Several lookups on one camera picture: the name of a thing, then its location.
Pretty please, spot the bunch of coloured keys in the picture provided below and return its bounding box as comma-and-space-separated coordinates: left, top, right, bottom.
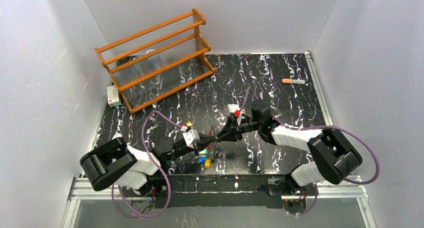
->
195, 141, 222, 169

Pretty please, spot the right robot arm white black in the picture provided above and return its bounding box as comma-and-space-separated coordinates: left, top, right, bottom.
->
216, 100, 363, 188

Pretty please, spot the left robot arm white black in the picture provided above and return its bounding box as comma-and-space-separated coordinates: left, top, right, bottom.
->
79, 133, 217, 192

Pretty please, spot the yellow tagged key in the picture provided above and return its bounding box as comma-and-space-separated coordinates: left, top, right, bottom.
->
186, 121, 194, 130

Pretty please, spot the orange white marker pen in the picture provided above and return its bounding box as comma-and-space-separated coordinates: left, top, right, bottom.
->
281, 78, 306, 85

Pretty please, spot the small white card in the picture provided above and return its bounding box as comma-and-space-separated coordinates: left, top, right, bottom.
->
112, 132, 123, 139

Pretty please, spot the white red small box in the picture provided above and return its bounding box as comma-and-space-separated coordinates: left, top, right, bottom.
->
106, 85, 122, 108

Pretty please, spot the orange wooden shelf rack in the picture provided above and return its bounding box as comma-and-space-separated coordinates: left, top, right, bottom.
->
94, 8, 215, 114

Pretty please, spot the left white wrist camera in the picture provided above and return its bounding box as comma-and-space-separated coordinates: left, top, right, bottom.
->
180, 124, 200, 149

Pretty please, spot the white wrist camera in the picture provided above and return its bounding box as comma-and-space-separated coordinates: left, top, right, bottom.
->
225, 104, 242, 126
180, 124, 200, 149

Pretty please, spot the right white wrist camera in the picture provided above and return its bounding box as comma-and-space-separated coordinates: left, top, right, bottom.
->
225, 104, 242, 126

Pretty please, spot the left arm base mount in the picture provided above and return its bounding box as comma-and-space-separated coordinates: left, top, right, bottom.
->
122, 176, 170, 198

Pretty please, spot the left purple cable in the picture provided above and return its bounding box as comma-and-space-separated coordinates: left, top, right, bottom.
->
111, 110, 186, 219

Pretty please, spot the purple cable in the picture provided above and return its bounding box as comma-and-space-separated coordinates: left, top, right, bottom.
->
111, 110, 186, 219
239, 86, 381, 216

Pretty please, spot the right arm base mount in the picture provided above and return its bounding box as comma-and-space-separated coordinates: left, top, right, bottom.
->
261, 176, 316, 214

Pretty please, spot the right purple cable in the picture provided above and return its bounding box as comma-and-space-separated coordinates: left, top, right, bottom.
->
239, 86, 381, 216

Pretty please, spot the aluminium frame rail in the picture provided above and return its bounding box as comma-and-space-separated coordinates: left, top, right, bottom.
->
61, 178, 377, 228

